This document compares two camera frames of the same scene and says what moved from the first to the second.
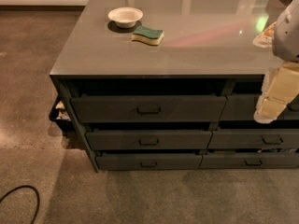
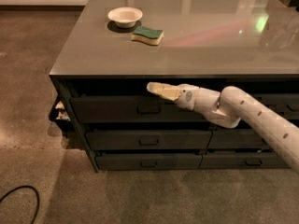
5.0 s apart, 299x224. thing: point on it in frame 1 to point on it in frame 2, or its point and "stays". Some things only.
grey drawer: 254,138 stays
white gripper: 287,35 to 188,96
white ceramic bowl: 125,18 stays
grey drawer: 145,109 stays
